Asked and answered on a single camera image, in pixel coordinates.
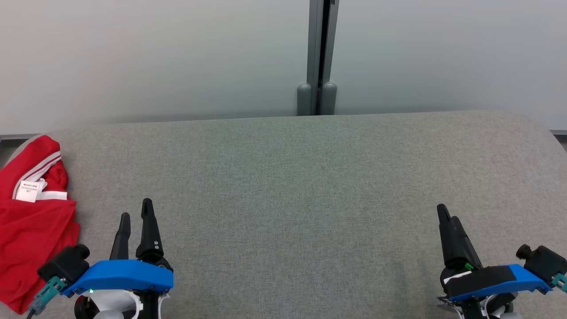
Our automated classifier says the grey double partition post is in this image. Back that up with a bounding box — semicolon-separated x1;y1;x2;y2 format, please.
297;0;340;116

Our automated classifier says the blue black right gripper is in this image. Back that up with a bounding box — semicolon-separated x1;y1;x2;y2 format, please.
436;204;552;319

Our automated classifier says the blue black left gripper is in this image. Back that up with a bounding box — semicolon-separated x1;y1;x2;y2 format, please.
62;198;174;319

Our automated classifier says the red shirt with white sleeves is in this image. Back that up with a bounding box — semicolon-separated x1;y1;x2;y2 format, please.
0;135;81;314

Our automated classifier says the teal left camera connector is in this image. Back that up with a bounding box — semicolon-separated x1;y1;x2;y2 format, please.
28;276;67;316

